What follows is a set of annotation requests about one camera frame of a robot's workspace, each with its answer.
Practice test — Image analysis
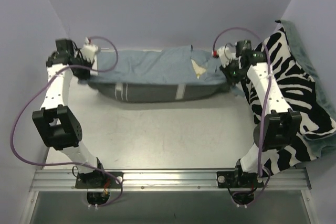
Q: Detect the cream yellow-edged pillow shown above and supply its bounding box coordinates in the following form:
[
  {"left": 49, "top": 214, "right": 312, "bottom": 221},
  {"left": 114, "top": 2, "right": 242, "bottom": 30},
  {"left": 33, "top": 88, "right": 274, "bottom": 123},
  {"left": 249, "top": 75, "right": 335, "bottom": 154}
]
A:
[{"left": 191, "top": 59, "right": 208, "bottom": 80}]

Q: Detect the grey-blue pillowcase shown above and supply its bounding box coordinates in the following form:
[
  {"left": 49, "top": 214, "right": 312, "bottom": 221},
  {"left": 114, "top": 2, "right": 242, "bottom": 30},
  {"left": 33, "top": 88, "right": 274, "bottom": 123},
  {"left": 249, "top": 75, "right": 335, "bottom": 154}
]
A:
[{"left": 80, "top": 45, "right": 244, "bottom": 103}]

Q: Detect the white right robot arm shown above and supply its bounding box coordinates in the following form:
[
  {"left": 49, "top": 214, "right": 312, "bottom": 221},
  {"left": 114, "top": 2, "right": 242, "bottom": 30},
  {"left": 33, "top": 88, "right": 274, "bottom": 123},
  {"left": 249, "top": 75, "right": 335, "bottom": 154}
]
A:
[{"left": 213, "top": 40, "right": 302, "bottom": 187}]

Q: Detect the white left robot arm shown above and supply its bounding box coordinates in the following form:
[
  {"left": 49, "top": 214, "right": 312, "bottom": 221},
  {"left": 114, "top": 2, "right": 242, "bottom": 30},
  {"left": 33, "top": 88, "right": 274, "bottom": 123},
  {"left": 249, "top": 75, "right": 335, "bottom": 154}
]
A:
[{"left": 32, "top": 39, "right": 107, "bottom": 188}]

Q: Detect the zebra print cushion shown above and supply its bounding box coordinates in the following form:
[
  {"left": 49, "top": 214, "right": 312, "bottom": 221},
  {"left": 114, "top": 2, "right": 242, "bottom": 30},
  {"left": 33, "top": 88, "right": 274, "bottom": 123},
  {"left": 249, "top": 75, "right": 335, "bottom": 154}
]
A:
[{"left": 255, "top": 26, "right": 335, "bottom": 177}]

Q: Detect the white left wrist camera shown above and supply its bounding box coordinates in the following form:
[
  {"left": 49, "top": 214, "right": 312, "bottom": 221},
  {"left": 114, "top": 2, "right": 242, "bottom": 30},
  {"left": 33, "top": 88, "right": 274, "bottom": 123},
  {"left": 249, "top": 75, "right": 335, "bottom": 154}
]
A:
[{"left": 81, "top": 37, "right": 100, "bottom": 63}]

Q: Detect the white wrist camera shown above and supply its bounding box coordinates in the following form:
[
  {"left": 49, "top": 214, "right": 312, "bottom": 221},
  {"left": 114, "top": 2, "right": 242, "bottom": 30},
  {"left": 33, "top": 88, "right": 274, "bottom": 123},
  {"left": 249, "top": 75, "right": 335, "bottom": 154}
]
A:
[
  {"left": 212, "top": 43, "right": 236, "bottom": 68},
  {"left": 81, "top": 37, "right": 100, "bottom": 63}
]

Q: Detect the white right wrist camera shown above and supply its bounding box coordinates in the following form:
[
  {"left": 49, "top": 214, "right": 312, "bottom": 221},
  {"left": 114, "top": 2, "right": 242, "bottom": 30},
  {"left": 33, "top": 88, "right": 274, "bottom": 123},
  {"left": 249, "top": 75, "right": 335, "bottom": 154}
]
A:
[{"left": 212, "top": 43, "right": 236, "bottom": 68}]

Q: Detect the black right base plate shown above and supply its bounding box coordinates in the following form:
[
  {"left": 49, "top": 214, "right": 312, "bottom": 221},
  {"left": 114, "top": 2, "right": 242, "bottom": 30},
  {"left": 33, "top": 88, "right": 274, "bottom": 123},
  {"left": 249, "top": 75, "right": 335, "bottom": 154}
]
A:
[{"left": 216, "top": 170, "right": 264, "bottom": 189}]

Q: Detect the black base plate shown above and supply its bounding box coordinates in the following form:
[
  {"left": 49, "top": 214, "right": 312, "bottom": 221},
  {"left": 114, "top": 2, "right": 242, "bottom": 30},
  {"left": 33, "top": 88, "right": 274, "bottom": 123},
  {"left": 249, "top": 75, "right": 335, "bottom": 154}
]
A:
[
  {"left": 216, "top": 170, "right": 264, "bottom": 189},
  {"left": 75, "top": 170, "right": 124, "bottom": 189}
]

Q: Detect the aluminium mounting rail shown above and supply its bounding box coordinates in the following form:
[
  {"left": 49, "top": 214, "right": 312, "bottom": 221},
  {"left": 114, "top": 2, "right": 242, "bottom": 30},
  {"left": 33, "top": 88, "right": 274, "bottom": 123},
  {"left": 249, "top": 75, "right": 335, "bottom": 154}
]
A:
[{"left": 30, "top": 168, "right": 311, "bottom": 193}]

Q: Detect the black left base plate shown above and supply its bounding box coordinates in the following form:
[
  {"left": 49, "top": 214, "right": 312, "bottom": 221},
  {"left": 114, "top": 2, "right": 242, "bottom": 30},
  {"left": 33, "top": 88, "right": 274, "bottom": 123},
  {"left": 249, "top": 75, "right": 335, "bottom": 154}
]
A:
[{"left": 75, "top": 170, "right": 124, "bottom": 189}]

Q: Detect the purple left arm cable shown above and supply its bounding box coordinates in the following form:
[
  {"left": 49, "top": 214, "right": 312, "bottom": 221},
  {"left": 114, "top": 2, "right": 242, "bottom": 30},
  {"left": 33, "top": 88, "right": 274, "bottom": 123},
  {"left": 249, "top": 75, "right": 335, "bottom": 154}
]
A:
[{"left": 13, "top": 35, "right": 123, "bottom": 207}]

